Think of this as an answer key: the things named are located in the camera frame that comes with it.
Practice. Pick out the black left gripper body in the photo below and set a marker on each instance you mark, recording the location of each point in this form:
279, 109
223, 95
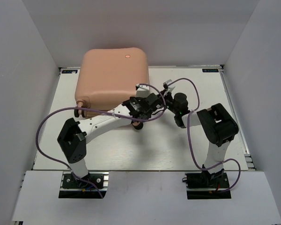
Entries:
138, 99

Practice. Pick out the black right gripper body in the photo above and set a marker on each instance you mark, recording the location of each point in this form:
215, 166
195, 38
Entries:
170, 102

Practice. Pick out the pink suitcase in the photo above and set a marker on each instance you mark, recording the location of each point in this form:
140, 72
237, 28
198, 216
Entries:
107, 78

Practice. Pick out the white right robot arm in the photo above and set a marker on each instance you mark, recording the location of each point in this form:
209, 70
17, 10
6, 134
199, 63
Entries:
218, 126

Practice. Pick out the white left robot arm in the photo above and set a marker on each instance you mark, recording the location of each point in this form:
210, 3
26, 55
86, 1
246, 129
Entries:
75, 135

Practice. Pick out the small dark label sticker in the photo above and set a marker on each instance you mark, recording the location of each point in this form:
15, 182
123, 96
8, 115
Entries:
69, 71
210, 70

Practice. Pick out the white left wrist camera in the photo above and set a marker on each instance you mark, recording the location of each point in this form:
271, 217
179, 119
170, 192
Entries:
142, 91

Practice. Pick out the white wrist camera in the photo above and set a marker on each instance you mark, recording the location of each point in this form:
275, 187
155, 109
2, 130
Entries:
168, 87
142, 91

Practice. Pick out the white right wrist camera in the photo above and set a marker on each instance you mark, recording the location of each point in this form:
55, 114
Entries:
168, 87

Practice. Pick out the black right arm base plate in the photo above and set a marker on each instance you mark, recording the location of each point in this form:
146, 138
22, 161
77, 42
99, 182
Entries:
198, 187

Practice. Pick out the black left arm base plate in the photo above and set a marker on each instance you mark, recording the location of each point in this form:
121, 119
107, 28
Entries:
70, 188

